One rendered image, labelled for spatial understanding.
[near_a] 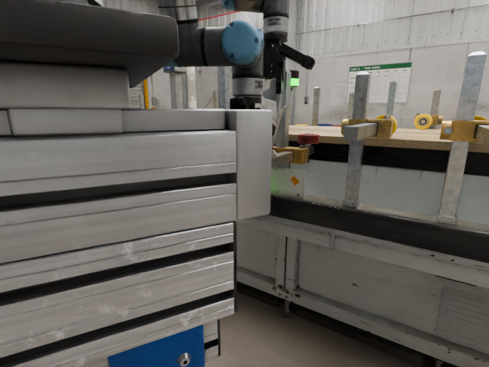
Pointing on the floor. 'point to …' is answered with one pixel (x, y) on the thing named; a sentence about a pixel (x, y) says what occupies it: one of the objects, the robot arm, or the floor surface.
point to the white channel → (191, 87)
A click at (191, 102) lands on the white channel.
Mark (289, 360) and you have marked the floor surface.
